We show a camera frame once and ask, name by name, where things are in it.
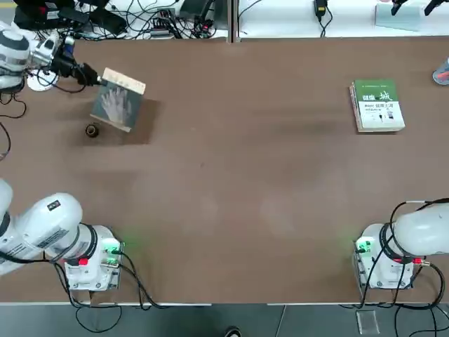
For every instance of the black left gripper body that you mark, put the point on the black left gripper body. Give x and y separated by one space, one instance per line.
65 63

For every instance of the dark book with hand cover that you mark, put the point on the dark book with hand cover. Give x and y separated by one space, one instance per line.
115 105

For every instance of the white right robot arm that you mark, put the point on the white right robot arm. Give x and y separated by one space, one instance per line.
421 231

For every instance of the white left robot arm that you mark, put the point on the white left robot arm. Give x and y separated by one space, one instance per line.
45 224

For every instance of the green and white book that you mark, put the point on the green and white book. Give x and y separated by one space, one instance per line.
380 112

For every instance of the black power adapter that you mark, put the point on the black power adapter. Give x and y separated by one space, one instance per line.
320 8

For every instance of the person's black white shoe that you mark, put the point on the person's black white shoe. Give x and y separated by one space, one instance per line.
232 332

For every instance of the clear pen cup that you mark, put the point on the clear pen cup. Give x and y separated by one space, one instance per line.
442 73

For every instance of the aluminium frame post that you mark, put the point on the aluminium frame post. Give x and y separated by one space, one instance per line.
233 21

